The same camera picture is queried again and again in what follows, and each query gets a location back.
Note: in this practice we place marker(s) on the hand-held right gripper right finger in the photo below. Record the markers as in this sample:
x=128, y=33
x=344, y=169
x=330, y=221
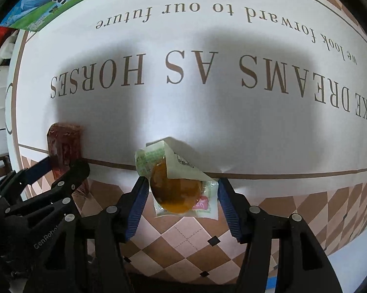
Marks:
x=229, y=210

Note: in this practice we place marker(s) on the printed tablecloth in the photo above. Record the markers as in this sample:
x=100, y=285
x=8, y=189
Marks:
x=201, y=113

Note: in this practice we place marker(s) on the green and blue carton box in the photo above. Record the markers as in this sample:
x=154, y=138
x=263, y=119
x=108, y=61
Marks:
x=49, y=3

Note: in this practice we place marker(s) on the brown bun clear packet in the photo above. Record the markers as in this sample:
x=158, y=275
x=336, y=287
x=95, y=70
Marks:
x=174, y=189

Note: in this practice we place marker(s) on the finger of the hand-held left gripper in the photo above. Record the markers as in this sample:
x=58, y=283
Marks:
x=73, y=174
x=38, y=166

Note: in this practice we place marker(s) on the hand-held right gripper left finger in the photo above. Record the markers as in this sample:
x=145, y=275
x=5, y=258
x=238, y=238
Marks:
x=137, y=207

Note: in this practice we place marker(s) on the dark red snack packet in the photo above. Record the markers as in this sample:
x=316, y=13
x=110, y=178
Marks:
x=64, y=146

